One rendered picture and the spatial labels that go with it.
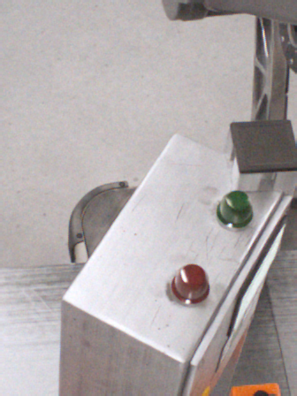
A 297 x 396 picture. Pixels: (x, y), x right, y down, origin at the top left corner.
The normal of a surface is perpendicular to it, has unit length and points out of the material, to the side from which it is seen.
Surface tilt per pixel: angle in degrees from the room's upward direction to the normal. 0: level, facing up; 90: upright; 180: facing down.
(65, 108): 0
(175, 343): 0
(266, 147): 0
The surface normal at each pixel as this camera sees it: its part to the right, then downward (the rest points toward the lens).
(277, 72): 0.23, 0.48
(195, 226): 0.08, -0.58
